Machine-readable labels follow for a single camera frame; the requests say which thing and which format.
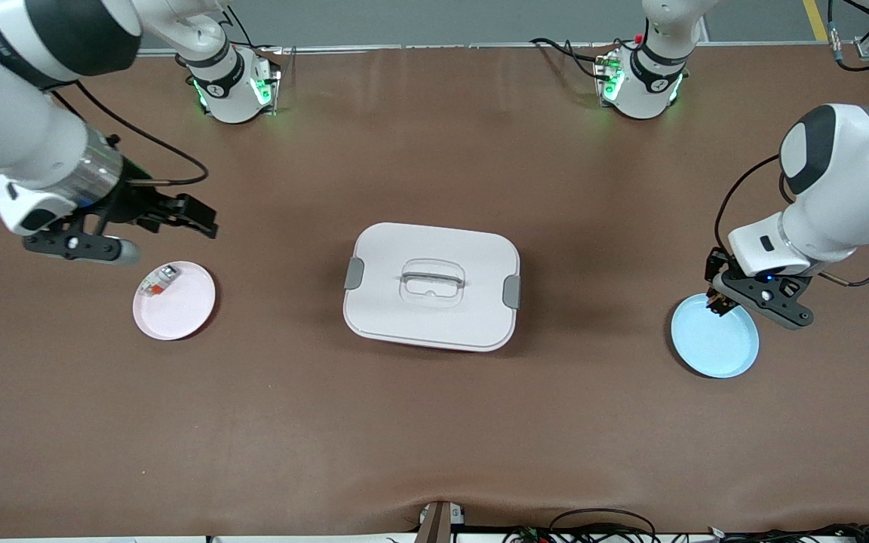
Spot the white lidded storage box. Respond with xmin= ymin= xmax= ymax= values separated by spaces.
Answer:
xmin=342 ymin=222 xmax=522 ymax=353

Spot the light blue round plate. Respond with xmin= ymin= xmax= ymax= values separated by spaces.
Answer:
xmin=670 ymin=293 xmax=760 ymax=379

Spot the pink round plate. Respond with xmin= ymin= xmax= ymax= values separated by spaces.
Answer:
xmin=133 ymin=261 xmax=217 ymax=341

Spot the brown table cover mat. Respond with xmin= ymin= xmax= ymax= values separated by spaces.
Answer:
xmin=0 ymin=44 xmax=869 ymax=538

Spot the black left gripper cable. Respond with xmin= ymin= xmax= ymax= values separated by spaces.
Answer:
xmin=714 ymin=0 xmax=869 ymax=288

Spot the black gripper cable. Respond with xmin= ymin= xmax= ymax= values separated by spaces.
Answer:
xmin=714 ymin=0 xmax=869 ymax=288
xmin=50 ymin=79 xmax=210 ymax=186

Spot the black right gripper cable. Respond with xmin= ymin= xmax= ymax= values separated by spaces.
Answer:
xmin=50 ymin=79 xmax=210 ymax=186

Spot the white switch with orange end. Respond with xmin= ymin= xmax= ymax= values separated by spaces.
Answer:
xmin=140 ymin=264 xmax=181 ymax=297

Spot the black arm base cable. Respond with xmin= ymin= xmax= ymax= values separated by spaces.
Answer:
xmin=223 ymin=6 xmax=284 ymax=55
xmin=530 ymin=36 xmax=616 ymax=82

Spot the black looped cable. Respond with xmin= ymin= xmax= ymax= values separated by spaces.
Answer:
xmin=548 ymin=508 xmax=658 ymax=543

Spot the black cable bundle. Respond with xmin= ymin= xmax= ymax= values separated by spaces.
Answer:
xmin=706 ymin=523 xmax=869 ymax=543

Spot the metal table edge rail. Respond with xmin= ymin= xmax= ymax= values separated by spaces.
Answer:
xmin=140 ymin=43 xmax=858 ymax=58

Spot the table edge clamp bracket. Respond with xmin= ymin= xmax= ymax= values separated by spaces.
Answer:
xmin=416 ymin=500 xmax=467 ymax=543

